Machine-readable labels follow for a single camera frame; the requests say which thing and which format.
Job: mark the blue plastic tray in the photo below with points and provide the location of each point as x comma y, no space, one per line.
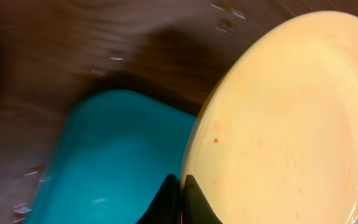
116,150

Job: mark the yellow plate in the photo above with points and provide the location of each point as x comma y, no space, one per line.
277,139

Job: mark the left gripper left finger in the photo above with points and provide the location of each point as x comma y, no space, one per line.
164,207

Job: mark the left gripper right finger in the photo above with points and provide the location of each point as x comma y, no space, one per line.
196,209

